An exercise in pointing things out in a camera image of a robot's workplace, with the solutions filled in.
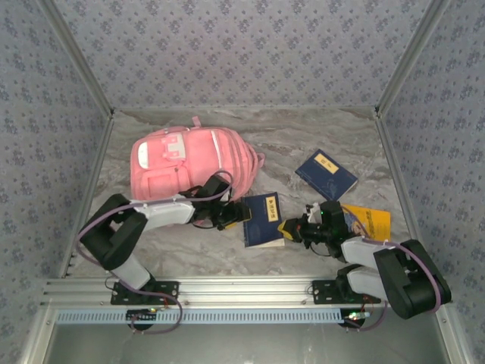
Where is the navy book wide yellow label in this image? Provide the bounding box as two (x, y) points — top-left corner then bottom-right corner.
(242, 191), (286, 249)

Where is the yellow book with blue picture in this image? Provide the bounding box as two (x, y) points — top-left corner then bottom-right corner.
(340, 203), (392, 252)

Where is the navy book with blue drawing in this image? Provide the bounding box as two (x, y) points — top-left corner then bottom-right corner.
(294, 149), (359, 202)

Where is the pink student backpack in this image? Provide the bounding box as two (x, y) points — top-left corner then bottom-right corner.
(130, 115), (266, 202)

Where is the small black controller board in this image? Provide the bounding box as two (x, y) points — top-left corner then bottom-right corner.
(126, 309), (158, 324)
(339, 309), (371, 328)

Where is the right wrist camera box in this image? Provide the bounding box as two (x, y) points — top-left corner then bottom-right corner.
(305, 202), (324, 225)

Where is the aluminium mounting rail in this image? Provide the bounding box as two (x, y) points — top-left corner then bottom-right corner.
(39, 275), (455, 307)

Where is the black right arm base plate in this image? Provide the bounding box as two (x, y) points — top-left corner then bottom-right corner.
(311, 279), (382, 306)

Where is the pale blue slotted cable duct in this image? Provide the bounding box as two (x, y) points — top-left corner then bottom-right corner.
(55, 307), (348, 325)

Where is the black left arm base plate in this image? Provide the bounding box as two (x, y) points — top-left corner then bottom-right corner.
(110, 280), (180, 306)

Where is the aluminium side rail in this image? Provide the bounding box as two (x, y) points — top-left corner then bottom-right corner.
(373, 109), (435, 277)
(58, 113), (115, 278)

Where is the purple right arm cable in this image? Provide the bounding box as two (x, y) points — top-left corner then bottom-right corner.
(343, 210), (445, 331)

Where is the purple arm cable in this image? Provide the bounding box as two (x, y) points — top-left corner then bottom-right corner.
(343, 210), (445, 331)
(77, 170), (234, 335)

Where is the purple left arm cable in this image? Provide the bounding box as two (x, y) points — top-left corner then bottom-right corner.
(77, 170), (234, 335)

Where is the aluminium frame post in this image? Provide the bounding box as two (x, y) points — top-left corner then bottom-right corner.
(374, 0), (452, 117)
(36, 0), (115, 118)

